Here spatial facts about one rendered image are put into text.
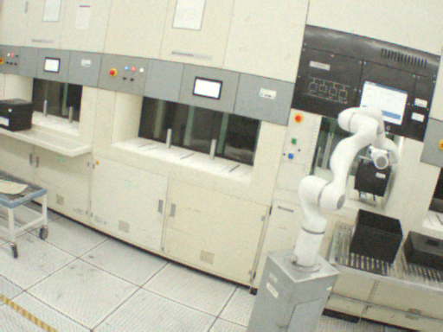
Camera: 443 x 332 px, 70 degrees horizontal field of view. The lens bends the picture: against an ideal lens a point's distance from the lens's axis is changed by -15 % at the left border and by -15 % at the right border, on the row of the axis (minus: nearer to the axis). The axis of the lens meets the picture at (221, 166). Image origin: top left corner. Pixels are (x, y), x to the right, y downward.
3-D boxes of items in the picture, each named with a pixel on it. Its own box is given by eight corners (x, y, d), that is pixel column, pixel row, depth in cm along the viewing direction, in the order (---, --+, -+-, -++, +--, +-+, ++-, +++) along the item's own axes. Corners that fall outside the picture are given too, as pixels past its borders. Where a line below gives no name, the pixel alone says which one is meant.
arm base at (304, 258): (298, 275, 161) (309, 239, 155) (277, 255, 177) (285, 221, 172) (328, 269, 169) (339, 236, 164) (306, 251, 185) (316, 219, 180)
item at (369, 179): (349, 194, 225) (362, 147, 217) (349, 186, 244) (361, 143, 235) (383, 203, 218) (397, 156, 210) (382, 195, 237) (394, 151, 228)
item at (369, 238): (350, 233, 214) (358, 207, 210) (391, 244, 206) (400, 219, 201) (348, 252, 189) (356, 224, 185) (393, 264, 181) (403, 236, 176)
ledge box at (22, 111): (-6, 126, 295) (-5, 98, 288) (16, 123, 320) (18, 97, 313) (11, 132, 285) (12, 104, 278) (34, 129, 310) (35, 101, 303)
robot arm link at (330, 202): (311, 206, 170) (339, 219, 159) (303, 195, 161) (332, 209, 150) (358, 120, 176) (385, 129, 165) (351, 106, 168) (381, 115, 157)
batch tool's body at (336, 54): (247, 296, 262) (304, 22, 208) (274, 246, 349) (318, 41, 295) (357, 328, 236) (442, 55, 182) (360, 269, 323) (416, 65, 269)
